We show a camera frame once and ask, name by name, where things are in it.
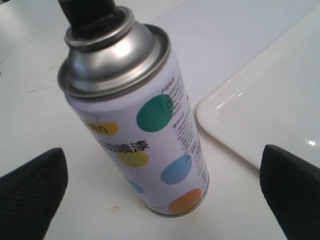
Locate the white paper sheet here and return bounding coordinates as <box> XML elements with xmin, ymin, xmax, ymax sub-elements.
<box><xmin>142</xmin><ymin>0</ymin><xmax>320</xmax><ymax>83</ymax></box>

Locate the white dotted spray paint can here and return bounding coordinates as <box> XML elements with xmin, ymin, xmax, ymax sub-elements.
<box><xmin>57</xmin><ymin>0</ymin><xmax>210</xmax><ymax>218</ymax></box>

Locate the white plastic tray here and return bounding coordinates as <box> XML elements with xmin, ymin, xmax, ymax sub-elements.
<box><xmin>196</xmin><ymin>16</ymin><xmax>320</xmax><ymax>168</ymax></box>

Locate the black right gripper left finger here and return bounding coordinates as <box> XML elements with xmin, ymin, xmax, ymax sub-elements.
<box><xmin>0</xmin><ymin>147</ymin><xmax>69</xmax><ymax>240</ymax></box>

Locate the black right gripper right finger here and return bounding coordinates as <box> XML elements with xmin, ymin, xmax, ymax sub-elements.
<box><xmin>260</xmin><ymin>144</ymin><xmax>320</xmax><ymax>240</ymax></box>

